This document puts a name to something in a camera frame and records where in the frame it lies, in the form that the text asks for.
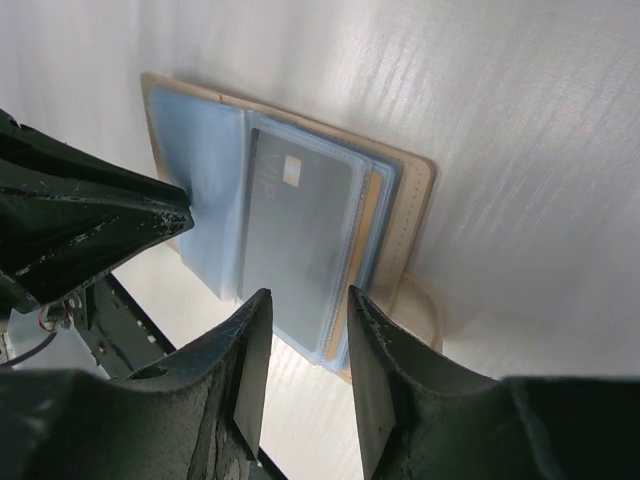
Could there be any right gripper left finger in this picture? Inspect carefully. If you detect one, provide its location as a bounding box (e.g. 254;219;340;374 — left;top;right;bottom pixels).
1;289;273;479

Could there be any light blue card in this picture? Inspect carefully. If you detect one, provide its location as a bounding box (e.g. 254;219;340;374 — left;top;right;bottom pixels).
148;87;401;374

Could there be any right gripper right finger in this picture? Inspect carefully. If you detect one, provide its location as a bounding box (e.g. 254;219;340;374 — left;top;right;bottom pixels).
348;288;639;479

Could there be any beige card holder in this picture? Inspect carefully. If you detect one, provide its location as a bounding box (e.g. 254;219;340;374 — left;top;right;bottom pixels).
138;71;445;386

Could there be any gold card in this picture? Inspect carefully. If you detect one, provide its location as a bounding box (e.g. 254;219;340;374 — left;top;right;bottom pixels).
326;172;383;362

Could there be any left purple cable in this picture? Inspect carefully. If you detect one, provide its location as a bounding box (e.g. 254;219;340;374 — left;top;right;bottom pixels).
4;329;56;369

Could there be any dark grey card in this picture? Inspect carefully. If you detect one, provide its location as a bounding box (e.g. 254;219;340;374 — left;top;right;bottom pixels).
237;126;370;358

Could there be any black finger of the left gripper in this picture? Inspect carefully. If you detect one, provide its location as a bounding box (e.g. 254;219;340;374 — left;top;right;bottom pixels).
1;112;193;313

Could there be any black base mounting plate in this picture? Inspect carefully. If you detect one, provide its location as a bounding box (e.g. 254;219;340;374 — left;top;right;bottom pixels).
74;275;284;479

